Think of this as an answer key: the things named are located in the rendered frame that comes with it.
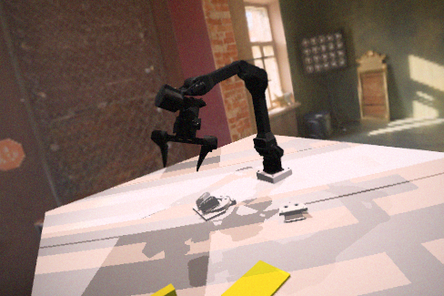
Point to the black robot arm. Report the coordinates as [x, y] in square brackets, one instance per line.
[256, 80]

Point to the yellow flat plate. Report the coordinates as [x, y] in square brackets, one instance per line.
[261, 280]

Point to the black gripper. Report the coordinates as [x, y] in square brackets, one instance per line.
[161, 138]

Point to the yellow rectangular bar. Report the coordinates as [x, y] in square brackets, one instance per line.
[167, 291]

